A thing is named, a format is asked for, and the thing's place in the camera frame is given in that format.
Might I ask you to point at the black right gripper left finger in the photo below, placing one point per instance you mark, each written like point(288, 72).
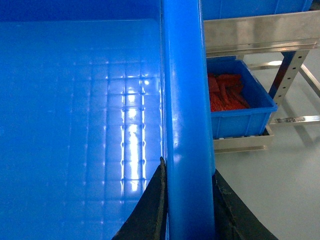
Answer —
point(148, 220)

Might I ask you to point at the large blue plastic crate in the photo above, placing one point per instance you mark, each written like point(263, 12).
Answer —
point(94, 95)

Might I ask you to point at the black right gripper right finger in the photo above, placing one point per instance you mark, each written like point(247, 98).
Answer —
point(233, 219)

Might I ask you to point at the blue crate upper shelf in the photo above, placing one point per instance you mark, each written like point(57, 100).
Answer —
point(226, 9)

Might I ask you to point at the stainless steel roller shelf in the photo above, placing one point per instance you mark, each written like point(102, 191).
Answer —
point(293, 35)

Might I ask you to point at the small blue bin red parts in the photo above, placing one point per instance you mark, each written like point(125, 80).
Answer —
point(241, 122)

